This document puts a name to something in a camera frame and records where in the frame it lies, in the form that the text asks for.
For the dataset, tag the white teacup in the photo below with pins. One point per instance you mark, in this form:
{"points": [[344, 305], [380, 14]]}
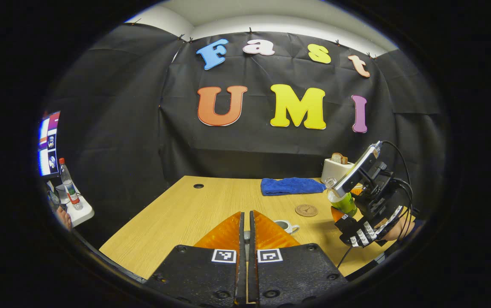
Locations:
{"points": [[286, 226]]}

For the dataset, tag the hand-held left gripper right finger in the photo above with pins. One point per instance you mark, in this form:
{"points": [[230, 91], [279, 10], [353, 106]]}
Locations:
{"points": [[252, 265]]}

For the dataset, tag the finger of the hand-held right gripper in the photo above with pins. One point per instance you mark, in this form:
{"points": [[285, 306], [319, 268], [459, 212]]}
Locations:
{"points": [[356, 191], [336, 214]]}

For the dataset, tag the round wooden coaster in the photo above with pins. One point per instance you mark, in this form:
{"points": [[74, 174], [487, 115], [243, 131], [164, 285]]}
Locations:
{"points": [[306, 210]]}

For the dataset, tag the black backdrop cloth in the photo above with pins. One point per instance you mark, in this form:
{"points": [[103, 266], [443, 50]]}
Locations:
{"points": [[271, 149]]}

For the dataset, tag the clear bottle red label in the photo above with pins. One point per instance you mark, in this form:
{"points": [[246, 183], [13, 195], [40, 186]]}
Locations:
{"points": [[69, 186]]}

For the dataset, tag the computer monitor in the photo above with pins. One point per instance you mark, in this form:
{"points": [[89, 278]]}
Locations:
{"points": [[48, 145]]}

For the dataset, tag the white side table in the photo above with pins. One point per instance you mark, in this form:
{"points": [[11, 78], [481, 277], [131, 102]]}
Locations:
{"points": [[81, 211]]}

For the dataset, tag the white toaster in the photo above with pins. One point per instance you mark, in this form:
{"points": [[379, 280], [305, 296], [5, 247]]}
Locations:
{"points": [[333, 169]]}

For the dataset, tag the white teacup lid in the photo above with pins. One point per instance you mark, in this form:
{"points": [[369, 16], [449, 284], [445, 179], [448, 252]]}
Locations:
{"points": [[247, 234]]}

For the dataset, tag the brown bread slice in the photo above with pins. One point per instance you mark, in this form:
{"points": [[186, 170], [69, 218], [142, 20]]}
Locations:
{"points": [[339, 158]]}

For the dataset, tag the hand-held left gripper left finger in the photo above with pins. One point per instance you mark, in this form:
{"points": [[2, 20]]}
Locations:
{"points": [[241, 261]]}

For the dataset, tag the clear water bottle green label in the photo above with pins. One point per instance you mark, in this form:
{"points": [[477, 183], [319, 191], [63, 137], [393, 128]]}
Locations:
{"points": [[344, 203]]}

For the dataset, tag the blue towel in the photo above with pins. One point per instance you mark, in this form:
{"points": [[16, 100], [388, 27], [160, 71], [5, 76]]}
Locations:
{"points": [[292, 186]]}

